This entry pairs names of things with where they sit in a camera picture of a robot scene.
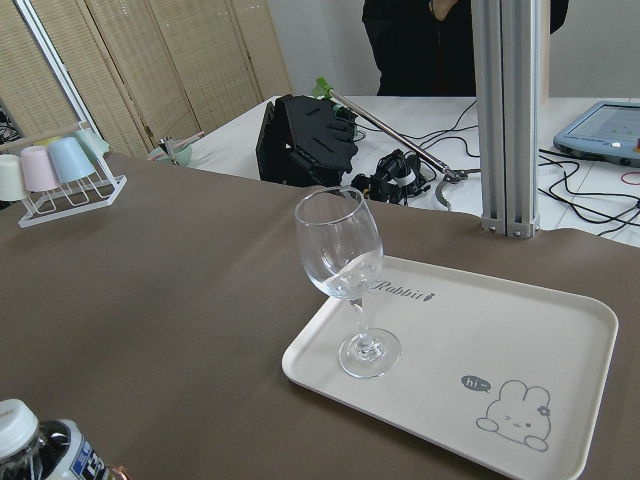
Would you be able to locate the aluminium frame post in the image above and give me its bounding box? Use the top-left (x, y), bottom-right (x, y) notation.
top-left (471, 0), bottom-right (548, 239)

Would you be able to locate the tea bottle grasped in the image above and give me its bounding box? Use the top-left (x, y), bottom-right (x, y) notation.
top-left (1, 399), bottom-right (120, 480)

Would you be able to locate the reacher grabber tool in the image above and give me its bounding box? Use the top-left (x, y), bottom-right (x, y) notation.
top-left (312, 77), bottom-right (480, 183)

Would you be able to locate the cream white cup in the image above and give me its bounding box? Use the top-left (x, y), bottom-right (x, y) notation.
top-left (0, 154), bottom-right (27, 202)

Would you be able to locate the mint green cup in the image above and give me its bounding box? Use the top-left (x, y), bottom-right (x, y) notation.
top-left (71, 129), bottom-right (110, 157)

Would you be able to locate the pink cup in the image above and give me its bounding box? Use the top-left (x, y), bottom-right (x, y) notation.
top-left (20, 146), bottom-right (60, 192)

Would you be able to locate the teach pendant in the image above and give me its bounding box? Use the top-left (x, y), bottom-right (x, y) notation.
top-left (553, 101), bottom-right (639, 168)

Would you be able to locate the light blue cup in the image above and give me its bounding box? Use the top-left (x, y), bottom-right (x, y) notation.
top-left (47, 137), bottom-right (95, 183)

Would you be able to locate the copper wire bottle basket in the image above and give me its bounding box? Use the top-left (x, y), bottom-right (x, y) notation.
top-left (107, 465), bottom-right (131, 480)

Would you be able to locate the folding screen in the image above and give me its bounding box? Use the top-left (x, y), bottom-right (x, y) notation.
top-left (1, 1), bottom-right (291, 156)

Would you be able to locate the wine glass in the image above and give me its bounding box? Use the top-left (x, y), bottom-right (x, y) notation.
top-left (294, 186), bottom-right (401, 379)

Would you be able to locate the small green bowl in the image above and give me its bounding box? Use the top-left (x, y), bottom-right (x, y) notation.
top-left (147, 135), bottom-right (201, 166)

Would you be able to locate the cream rabbit tray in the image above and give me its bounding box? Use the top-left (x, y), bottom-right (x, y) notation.
top-left (282, 257), bottom-right (618, 479)

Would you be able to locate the white wire cup rack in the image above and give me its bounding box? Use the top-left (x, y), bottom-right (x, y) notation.
top-left (0, 119), bottom-right (128, 230)

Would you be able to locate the person in black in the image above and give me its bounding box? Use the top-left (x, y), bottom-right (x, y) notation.
top-left (361, 0), bottom-right (570, 97)

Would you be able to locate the black machine part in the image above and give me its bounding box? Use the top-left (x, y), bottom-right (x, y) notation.
top-left (256, 95), bottom-right (358, 187)

